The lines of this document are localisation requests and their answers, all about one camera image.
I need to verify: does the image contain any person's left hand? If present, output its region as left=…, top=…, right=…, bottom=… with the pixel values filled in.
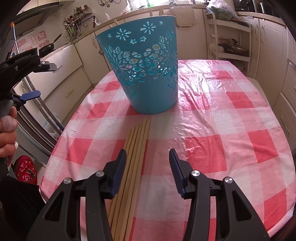
left=0, top=106, right=18, bottom=167

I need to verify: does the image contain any black frying pan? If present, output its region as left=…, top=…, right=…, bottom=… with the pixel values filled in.
left=39, top=33, right=63, bottom=58

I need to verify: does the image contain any range hood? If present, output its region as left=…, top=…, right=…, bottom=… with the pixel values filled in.
left=14, top=0, right=74, bottom=37

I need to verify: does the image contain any pink checkered plastic tablecloth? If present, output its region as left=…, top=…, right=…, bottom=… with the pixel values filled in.
left=40, top=60, right=295, bottom=240

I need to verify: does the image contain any red patterned bag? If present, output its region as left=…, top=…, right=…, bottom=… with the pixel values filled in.
left=13, top=155, right=38, bottom=185

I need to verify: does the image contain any teal perforated plastic basket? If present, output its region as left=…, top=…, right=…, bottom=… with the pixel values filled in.
left=96, top=16, right=178, bottom=114

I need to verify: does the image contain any white storage trolley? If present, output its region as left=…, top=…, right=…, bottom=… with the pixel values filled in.
left=205, top=13, right=252, bottom=74

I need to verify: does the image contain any white plastic bag on door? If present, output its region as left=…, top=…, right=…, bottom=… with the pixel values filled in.
left=165, top=6, right=198, bottom=28

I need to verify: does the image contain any green vegetable plastic bag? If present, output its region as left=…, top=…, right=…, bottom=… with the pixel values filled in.
left=206, top=0, right=237, bottom=21

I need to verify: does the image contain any utensil rack on wall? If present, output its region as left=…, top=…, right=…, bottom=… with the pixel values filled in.
left=62, top=5, right=95, bottom=42

